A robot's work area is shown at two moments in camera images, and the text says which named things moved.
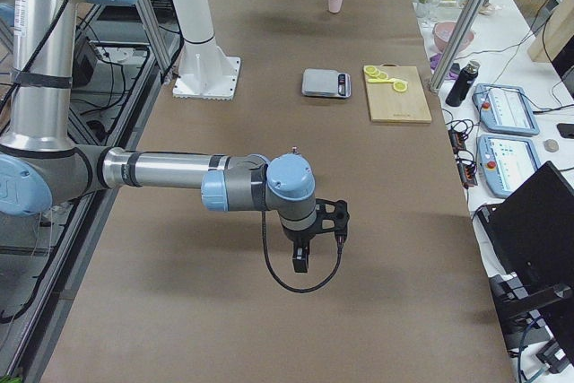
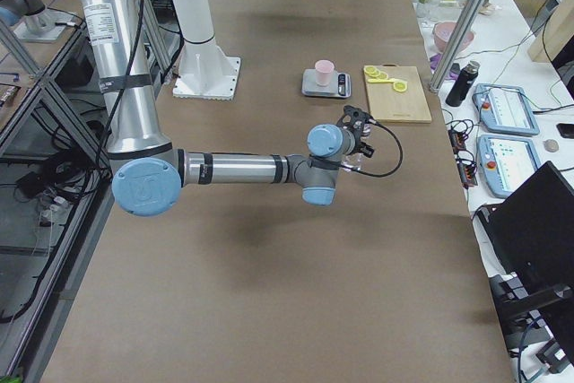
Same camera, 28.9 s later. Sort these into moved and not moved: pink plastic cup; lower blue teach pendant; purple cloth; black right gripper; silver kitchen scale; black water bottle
Moved: pink plastic cup; black right gripper
Not moved: purple cloth; lower blue teach pendant; black water bottle; silver kitchen scale
